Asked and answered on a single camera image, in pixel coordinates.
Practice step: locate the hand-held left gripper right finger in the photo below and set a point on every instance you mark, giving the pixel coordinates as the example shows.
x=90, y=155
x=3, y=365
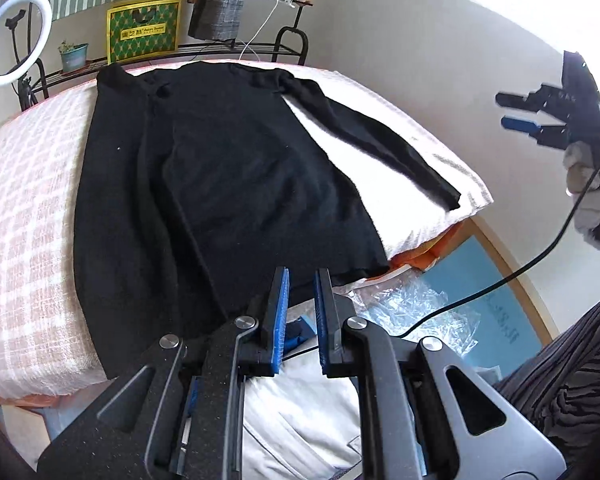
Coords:
x=323, y=325

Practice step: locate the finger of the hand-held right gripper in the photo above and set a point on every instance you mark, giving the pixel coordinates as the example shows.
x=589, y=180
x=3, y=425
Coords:
x=512, y=100
x=517, y=124

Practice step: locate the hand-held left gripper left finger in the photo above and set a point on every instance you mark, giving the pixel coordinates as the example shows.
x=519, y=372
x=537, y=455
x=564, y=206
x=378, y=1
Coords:
x=279, y=325

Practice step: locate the black sweater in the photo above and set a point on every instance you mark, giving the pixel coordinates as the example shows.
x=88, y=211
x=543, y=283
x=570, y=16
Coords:
x=220, y=175

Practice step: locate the person's right hand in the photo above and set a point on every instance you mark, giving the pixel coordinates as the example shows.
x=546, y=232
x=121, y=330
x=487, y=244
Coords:
x=592, y=195

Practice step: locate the clear plastic wrap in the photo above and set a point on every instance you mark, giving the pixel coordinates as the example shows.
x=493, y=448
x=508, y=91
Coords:
x=415, y=305

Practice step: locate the white cloth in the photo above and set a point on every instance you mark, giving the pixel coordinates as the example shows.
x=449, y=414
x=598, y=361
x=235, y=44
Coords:
x=300, y=425

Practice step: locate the black metal rack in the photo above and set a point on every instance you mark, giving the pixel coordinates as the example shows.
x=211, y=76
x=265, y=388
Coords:
x=287, y=42

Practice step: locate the white clip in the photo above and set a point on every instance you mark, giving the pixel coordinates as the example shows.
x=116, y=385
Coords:
x=286, y=0

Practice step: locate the person's dark striped clothing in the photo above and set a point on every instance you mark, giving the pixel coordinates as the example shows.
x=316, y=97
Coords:
x=575, y=385

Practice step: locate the pink white plaid blanket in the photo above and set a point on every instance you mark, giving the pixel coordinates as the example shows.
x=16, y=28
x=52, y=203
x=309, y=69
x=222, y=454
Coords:
x=25, y=240

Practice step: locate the yellow green patterned box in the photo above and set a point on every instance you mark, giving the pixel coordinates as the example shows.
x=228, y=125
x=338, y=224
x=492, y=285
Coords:
x=142, y=30

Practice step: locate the potted plant in teal pot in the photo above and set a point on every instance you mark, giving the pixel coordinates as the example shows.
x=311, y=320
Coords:
x=74, y=57

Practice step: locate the blue board with wooden frame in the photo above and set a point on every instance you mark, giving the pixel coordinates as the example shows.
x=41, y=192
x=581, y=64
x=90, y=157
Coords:
x=475, y=280

